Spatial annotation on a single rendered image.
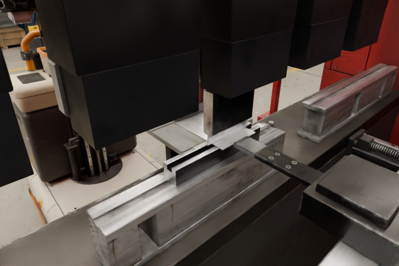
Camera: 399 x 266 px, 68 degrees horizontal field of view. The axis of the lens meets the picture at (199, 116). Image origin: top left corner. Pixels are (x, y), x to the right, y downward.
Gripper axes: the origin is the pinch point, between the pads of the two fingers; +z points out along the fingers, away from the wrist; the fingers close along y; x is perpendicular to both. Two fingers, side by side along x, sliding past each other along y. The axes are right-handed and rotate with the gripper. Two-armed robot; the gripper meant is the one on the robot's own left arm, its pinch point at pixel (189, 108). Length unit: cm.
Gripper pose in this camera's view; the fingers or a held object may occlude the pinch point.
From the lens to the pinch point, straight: 59.7
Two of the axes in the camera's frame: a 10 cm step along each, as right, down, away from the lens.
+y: 7.6, -2.9, 5.8
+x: -5.7, 1.1, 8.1
